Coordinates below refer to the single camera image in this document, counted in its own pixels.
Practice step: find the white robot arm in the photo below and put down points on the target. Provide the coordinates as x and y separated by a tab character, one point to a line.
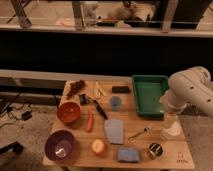
189	86

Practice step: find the small blue cup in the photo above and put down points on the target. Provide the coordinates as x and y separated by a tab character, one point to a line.
115	103

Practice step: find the white paper cup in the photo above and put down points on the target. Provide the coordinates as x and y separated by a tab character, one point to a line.
172	132

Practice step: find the banana peel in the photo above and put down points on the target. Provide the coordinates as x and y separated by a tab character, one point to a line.
99	91

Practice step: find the black binder clip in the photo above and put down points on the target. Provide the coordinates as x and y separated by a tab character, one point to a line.
83	99

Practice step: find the bunch of dark grapes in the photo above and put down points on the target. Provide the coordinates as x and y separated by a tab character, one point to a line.
75	87

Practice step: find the green plastic tray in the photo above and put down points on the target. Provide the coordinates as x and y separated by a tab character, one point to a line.
147	92

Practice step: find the blue folded cloth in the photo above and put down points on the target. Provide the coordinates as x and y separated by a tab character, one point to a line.
114	131

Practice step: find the orange carrot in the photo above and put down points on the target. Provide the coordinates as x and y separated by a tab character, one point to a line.
90	122

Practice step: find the orange bowl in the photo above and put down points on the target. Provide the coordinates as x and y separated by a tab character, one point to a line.
68	112

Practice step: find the blue sponge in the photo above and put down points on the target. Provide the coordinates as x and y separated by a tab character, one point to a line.
127	154

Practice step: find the purple bowl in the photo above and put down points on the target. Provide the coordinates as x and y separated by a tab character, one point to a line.
60	146

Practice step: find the metal can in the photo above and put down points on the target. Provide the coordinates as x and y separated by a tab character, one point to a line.
155	150

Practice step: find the black power adapter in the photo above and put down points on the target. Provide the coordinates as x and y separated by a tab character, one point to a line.
26	115

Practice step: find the black handled knife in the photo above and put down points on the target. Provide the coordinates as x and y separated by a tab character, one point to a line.
98	108

